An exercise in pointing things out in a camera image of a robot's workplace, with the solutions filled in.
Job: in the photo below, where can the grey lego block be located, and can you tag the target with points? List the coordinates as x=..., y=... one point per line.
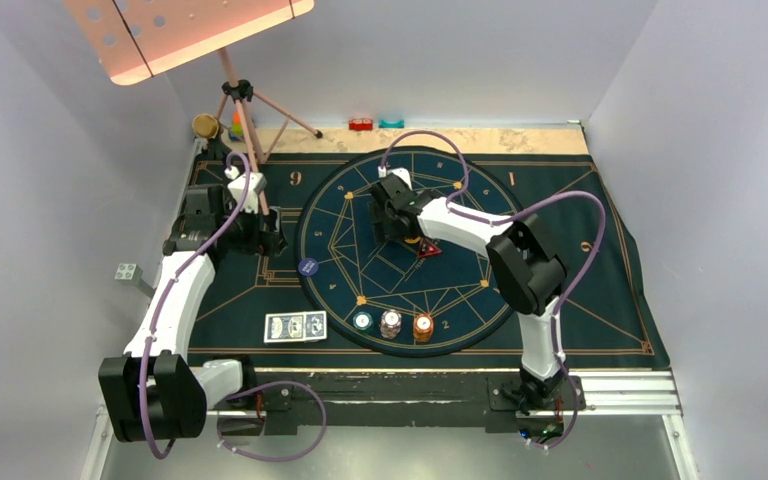
x=127, y=272

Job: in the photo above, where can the purple small blind button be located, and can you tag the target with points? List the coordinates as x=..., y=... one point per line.
x=308, y=267

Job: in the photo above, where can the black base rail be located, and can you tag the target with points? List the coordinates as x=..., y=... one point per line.
x=490, y=399

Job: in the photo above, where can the pink music stand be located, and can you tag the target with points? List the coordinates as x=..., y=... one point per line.
x=138, y=40

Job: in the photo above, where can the teal toy block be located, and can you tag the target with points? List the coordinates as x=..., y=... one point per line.
x=391, y=124

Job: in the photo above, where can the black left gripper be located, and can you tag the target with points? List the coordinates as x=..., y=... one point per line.
x=265, y=243

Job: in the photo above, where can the red triangular dealer button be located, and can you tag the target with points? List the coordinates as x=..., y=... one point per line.
x=427, y=248

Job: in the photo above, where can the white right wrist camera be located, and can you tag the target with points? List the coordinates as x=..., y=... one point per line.
x=394, y=181

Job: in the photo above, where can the orange chip stack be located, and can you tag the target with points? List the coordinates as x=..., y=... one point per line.
x=423, y=328

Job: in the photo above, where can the colourful stacking toy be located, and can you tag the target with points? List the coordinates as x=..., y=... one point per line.
x=236, y=132

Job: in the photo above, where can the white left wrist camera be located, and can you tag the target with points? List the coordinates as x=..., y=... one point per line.
x=245, y=188

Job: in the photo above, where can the green blue chip stack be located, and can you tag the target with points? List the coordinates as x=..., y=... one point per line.
x=362, y=321

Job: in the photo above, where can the round blue poker mat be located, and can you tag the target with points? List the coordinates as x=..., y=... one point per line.
x=356, y=273

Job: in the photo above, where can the red toy block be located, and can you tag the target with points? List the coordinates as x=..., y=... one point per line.
x=361, y=124

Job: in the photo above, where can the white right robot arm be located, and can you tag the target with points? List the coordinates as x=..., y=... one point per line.
x=524, y=261

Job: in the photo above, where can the dark green rectangular poker mat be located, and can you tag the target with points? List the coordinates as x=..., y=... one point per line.
x=606, y=322

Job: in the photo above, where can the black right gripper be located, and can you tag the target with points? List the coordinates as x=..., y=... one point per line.
x=379, y=217

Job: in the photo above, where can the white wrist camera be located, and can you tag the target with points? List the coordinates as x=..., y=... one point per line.
x=394, y=181
x=245, y=188

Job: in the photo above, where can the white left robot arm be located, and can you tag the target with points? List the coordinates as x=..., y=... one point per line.
x=150, y=391

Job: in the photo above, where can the brass round knob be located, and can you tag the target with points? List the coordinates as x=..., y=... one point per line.
x=206, y=126

